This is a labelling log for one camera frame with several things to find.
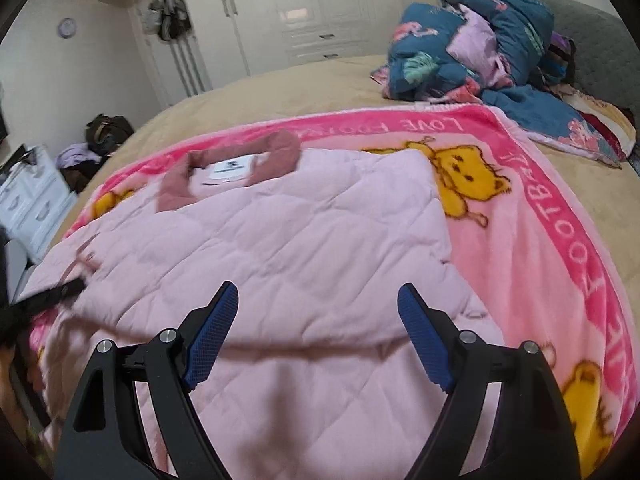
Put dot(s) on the blue flamingo print quilt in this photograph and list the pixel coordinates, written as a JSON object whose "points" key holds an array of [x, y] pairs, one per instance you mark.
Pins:
{"points": [[501, 53]]}

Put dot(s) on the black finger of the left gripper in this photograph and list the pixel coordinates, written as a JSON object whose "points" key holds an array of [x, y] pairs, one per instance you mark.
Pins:
{"points": [[18, 316]]}

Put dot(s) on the black bag on floor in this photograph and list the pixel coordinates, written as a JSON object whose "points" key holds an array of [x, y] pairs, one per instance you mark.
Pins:
{"points": [[105, 134]]}

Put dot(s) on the grey quilted headboard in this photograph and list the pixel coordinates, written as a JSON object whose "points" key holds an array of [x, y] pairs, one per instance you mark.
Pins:
{"points": [[606, 58]]}

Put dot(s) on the hanging bags on door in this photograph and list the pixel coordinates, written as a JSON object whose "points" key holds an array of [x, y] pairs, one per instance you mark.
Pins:
{"points": [[169, 20]]}

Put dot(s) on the round wall clock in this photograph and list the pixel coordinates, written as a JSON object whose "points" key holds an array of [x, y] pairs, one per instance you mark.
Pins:
{"points": [[67, 28]]}

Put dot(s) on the pink quilted jacket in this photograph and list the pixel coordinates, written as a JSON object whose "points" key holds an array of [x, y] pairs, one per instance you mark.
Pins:
{"points": [[317, 378]]}

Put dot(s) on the tan bed sheet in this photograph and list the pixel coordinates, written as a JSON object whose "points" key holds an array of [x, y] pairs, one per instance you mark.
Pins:
{"points": [[611, 196]]}

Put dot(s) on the white wardrobe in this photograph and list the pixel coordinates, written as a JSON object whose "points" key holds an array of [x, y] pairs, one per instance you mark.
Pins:
{"points": [[240, 38]]}

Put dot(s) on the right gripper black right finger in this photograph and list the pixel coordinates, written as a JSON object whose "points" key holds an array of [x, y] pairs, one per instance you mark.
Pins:
{"points": [[504, 416]]}

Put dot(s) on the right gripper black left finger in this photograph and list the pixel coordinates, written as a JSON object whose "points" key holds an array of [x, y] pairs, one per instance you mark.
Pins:
{"points": [[132, 417]]}

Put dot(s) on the white drawer cabinet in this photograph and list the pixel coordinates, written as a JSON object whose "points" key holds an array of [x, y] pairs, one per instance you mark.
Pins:
{"points": [[35, 199]]}

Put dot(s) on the pink cartoon fleece blanket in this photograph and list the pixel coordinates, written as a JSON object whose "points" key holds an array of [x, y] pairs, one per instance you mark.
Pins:
{"points": [[518, 234]]}

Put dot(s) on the lavender clothes pile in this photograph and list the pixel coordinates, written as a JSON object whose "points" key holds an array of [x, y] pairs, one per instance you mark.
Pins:
{"points": [[76, 154]]}

